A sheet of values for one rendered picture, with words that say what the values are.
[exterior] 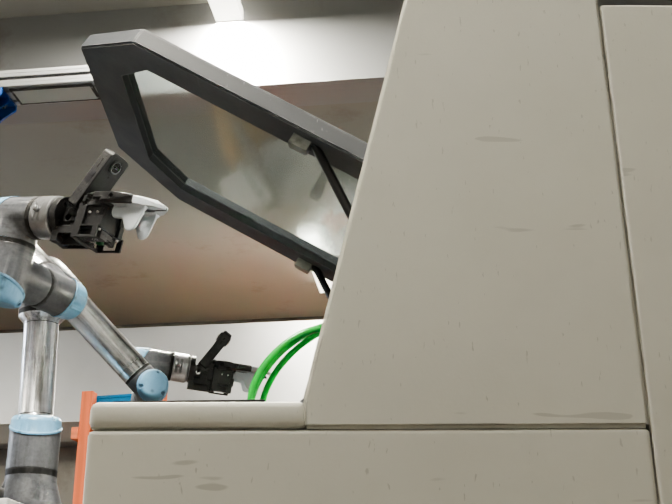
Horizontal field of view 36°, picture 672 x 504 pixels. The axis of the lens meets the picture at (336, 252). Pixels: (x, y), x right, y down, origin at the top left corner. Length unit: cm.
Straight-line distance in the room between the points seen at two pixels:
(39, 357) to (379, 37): 239
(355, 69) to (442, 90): 322
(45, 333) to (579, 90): 176
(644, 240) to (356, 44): 340
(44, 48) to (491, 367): 394
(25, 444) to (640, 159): 166
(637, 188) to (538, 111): 14
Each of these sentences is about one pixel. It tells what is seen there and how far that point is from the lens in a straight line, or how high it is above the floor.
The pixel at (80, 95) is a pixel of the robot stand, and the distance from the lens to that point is 255.
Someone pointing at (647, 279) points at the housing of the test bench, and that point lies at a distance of 118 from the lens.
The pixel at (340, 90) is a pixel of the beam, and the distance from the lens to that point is 450.
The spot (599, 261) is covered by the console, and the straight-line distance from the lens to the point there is 117.
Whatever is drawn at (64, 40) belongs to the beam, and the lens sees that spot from 485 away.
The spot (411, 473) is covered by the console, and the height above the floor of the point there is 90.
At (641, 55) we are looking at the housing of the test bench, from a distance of 131.
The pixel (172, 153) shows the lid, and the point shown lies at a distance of 253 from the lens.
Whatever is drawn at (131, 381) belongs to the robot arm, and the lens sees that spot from 257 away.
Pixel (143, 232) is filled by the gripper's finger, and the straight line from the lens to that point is 172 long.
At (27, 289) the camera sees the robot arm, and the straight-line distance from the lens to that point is 186.
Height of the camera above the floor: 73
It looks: 22 degrees up
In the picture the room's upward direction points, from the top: 1 degrees counter-clockwise
